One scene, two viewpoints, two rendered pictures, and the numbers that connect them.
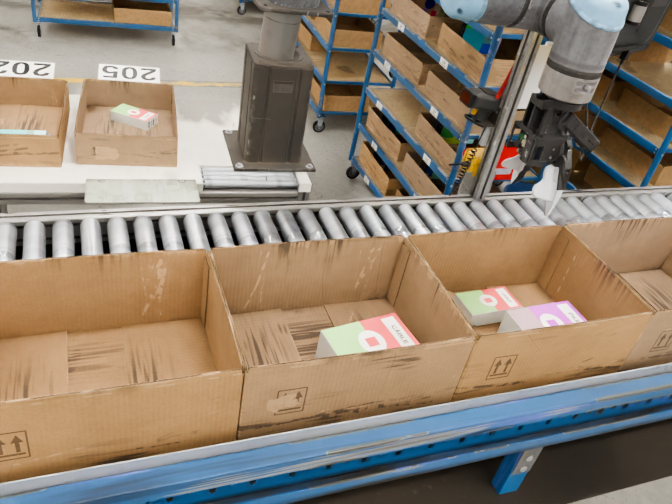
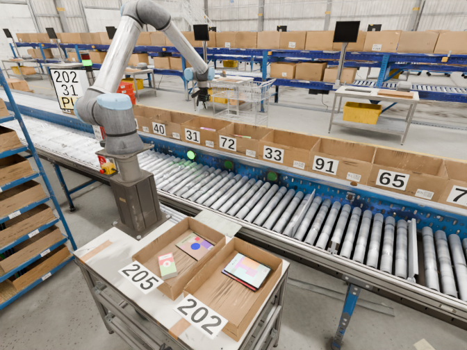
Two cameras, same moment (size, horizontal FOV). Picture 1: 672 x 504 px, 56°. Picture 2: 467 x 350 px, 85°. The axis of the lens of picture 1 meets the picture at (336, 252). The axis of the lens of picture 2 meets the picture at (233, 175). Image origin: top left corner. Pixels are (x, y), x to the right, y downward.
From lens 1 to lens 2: 262 cm
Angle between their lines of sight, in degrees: 96
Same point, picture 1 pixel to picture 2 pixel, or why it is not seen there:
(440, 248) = (208, 134)
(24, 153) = (249, 251)
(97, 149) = (217, 237)
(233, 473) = not seen: hidden behind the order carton
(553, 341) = (218, 123)
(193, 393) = (281, 134)
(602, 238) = (169, 126)
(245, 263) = (251, 143)
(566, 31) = not seen: hidden behind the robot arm
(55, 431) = (302, 142)
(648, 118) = not seen: outside the picture
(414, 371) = (244, 130)
